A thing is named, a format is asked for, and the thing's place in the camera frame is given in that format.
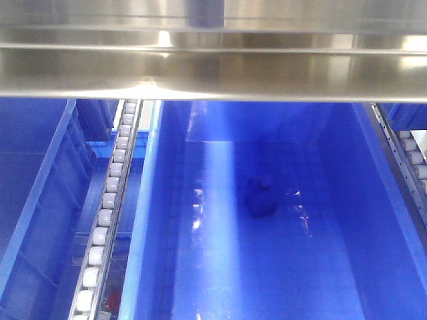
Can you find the blue plastic bottle-shaped part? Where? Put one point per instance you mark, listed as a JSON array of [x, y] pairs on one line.
[[262, 196]]

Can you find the steel shelf beam overhead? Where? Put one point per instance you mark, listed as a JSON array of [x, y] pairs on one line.
[[230, 50]]

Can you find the large blue target bin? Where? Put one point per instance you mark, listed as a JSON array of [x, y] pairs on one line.
[[345, 242]]

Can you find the blue bin on left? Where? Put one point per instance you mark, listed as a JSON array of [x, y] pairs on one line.
[[46, 167]]

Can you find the blue bin far right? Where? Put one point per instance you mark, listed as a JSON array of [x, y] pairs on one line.
[[405, 116]]

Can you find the left white roller track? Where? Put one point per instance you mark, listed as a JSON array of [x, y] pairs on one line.
[[87, 297]]

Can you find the white roller track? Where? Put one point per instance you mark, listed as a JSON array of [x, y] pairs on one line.
[[409, 158], [87, 297]]

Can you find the right white roller track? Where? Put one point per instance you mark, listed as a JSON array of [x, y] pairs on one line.
[[409, 158]]

